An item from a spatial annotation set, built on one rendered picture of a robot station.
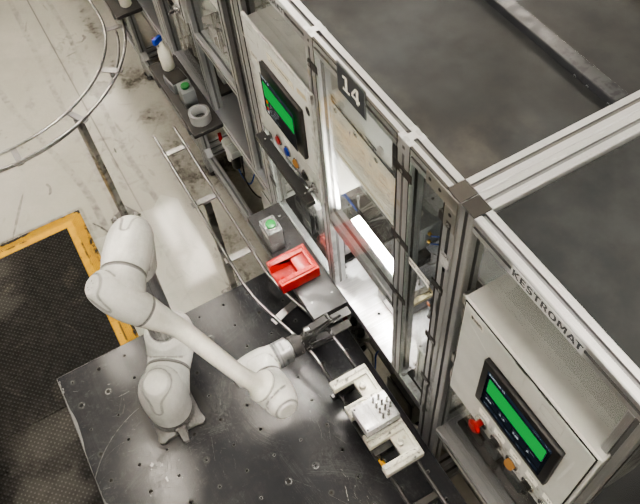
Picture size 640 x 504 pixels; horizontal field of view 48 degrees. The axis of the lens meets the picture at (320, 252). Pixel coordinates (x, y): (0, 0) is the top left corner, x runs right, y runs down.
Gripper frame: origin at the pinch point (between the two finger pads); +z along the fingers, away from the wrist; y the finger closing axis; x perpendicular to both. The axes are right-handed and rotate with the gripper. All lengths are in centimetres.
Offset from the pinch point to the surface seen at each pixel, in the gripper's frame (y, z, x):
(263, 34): 82, 8, 51
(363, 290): -9.1, 14.8, 11.0
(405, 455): -12.1, -5.0, -46.6
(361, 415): -7.5, -10.9, -29.6
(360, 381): -13.5, -3.7, -17.0
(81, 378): -33, -90, 47
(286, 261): -5.4, -3.9, 34.7
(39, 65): -101, -50, 324
